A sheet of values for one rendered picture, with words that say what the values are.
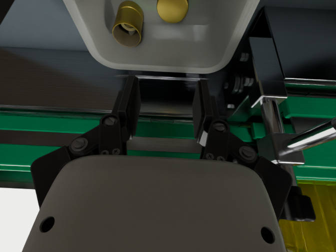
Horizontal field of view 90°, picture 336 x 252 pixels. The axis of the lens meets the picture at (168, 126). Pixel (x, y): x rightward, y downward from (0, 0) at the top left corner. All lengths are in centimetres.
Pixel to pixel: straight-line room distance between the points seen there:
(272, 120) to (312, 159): 6
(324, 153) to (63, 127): 34
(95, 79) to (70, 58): 7
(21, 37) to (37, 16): 7
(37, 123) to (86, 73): 11
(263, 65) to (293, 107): 6
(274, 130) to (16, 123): 36
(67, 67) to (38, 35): 7
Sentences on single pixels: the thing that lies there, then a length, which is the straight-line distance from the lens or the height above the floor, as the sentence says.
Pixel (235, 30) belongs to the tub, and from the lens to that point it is 21.
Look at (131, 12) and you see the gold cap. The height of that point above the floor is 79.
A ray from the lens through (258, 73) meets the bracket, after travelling 21.
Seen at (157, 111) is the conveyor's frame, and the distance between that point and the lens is 27.
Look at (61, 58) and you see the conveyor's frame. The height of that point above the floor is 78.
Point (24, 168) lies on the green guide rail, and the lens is 42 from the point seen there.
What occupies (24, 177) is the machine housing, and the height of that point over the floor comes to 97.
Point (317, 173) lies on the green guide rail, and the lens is 32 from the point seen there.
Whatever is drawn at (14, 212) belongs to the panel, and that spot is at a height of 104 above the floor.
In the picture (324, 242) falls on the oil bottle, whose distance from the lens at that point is 35.
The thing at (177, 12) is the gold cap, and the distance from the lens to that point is 22.
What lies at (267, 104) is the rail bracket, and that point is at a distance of 19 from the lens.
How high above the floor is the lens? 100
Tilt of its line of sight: 23 degrees down
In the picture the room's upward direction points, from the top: 177 degrees counter-clockwise
